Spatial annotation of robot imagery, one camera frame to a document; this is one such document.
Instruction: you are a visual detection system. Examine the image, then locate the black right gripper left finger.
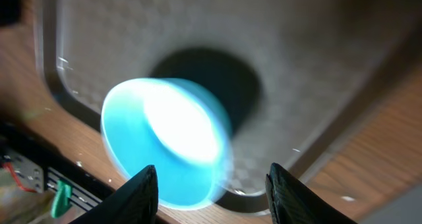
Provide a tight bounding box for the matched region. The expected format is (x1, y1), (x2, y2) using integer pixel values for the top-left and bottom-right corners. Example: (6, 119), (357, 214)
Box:
(71, 165), (158, 224)

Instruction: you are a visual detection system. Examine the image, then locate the brown serving tray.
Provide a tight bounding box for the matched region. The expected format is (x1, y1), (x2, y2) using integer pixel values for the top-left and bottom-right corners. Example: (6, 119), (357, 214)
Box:
(36, 0), (421, 214)

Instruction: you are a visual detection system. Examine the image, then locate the grey dishwasher rack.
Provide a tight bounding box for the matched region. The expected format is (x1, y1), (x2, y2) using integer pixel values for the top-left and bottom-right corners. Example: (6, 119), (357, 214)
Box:
(361, 184), (421, 224)

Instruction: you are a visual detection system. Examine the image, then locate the light blue small bowl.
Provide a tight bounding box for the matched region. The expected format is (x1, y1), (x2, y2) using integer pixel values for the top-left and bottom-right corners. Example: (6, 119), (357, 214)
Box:
(100, 78), (233, 210)

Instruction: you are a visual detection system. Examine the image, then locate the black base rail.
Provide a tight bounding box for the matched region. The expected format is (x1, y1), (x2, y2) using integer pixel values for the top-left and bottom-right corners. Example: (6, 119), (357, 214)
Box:
(1, 121), (114, 211)

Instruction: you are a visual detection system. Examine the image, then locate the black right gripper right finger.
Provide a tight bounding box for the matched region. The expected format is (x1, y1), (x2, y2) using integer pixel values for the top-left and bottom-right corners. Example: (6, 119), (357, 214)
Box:
(265, 163), (356, 224)

